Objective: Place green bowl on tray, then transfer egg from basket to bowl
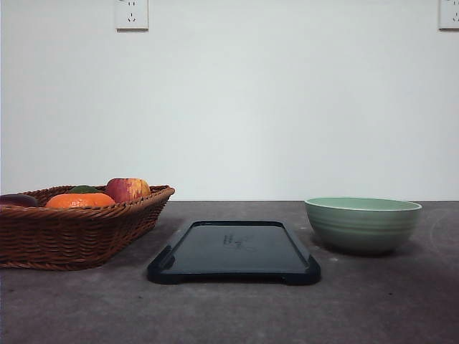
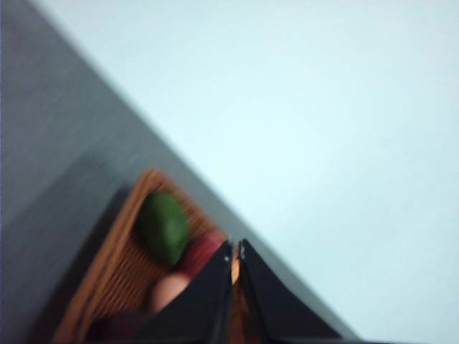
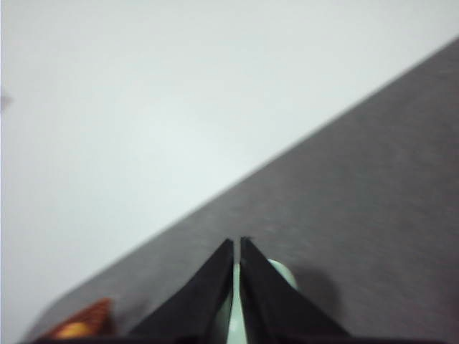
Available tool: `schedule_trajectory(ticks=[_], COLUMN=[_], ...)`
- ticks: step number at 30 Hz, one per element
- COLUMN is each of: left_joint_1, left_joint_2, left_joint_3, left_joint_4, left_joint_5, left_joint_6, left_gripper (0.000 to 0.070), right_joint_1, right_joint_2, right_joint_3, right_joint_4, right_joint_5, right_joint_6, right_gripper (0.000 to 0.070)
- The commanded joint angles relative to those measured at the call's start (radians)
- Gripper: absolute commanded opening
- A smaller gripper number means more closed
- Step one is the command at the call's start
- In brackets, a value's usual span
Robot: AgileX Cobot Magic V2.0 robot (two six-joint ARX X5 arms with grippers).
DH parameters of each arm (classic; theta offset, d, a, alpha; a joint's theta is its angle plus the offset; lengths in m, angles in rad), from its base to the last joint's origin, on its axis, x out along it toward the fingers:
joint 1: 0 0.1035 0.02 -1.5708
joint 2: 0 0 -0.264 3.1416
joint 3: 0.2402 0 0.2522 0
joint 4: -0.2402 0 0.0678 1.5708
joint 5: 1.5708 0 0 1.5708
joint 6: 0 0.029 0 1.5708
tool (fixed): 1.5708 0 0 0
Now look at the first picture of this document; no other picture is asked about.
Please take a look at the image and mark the white wall socket right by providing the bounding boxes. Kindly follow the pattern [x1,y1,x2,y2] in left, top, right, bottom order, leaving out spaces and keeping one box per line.
[436,0,459,34]

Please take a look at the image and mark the black rectangular tray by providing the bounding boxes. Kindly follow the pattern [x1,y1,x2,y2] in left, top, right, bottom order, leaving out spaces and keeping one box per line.
[147,221,321,285]

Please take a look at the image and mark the orange tangerine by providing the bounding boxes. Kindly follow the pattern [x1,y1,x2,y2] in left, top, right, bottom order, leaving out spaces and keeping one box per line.
[45,193,116,208]

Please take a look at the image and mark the brown wicker basket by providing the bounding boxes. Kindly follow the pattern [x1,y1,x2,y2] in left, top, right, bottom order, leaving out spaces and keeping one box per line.
[0,185,175,270]

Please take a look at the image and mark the white wall socket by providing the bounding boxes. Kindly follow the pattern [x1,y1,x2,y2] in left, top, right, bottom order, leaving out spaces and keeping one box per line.
[436,0,459,34]
[115,0,149,32]

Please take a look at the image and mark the dark green fruit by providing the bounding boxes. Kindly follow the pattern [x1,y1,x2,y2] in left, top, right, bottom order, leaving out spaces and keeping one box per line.
[69,185,99,193]

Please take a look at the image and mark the dark purple fruit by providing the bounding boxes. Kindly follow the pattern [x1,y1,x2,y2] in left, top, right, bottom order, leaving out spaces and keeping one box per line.
[0,194,36,206]

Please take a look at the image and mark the green ceramic bowl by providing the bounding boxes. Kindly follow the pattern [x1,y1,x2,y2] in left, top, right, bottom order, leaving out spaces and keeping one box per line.
[305,196,422,252]

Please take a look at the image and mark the red yellow apple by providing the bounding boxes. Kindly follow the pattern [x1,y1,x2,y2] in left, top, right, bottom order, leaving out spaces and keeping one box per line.
[105,178,151,203]

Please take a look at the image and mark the white wall socket left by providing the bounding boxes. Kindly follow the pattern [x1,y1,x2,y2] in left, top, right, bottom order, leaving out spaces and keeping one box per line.
[115,0,149,32]

